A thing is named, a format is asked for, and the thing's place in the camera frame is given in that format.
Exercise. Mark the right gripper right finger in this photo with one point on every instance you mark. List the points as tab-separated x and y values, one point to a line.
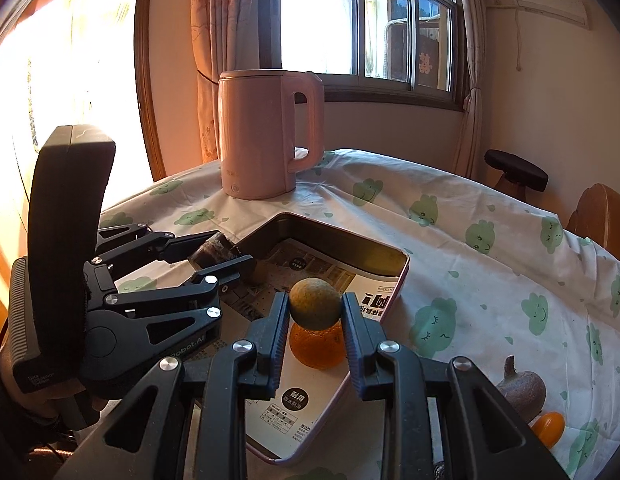
366	343

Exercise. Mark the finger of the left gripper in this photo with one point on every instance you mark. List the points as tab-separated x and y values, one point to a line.
124	249
202	288

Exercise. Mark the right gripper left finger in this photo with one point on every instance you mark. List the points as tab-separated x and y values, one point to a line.
268	335

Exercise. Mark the chocolate-coated cake roll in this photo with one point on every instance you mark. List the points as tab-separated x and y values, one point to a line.
217	249

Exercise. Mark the large bumpy orange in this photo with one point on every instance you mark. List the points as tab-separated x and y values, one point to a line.
318	349

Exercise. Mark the yellow-brown longan fruit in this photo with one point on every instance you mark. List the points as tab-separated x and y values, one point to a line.
314	304

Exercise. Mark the brown pear-shaped fruit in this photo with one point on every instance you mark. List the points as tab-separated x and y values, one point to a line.
525	391

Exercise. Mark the small orange kumquat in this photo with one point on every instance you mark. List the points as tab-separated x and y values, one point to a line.
549	428

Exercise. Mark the left hand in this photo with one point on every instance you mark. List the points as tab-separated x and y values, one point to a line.
40	402

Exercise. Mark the pink rectangular tin box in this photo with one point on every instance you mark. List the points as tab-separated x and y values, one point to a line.
319	235

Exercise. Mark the printed paper in tin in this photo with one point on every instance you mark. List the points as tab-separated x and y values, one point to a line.
315	370

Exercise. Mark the white green-cloud tablecloth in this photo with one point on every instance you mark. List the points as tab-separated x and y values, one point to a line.
489	276

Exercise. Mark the pink electric kettle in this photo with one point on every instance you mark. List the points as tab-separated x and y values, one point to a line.
257	130

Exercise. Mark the black round stool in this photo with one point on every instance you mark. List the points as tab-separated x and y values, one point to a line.
518	175

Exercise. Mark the left pink curtain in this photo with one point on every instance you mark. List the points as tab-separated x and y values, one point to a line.
219	31

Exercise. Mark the pink curtain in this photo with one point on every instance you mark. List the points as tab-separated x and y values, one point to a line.
467	153
219	31

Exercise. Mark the brown leather chair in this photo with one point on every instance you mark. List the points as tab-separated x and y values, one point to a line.
597	216

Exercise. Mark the wooden-framed window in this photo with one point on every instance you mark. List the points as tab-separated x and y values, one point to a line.
382	51

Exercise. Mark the right pink curtain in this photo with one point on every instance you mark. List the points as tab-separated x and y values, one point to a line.
467	153

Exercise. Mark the white wall air conditioner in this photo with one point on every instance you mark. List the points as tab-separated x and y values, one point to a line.
570	11

